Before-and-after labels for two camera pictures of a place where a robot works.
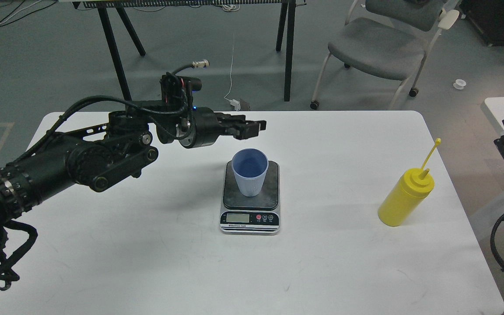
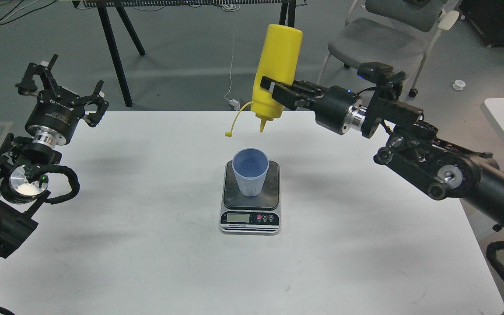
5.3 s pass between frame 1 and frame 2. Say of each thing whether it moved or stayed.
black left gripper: moved
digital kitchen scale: stayed
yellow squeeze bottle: moved
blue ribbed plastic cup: stayed
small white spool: stayed
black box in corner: stayed
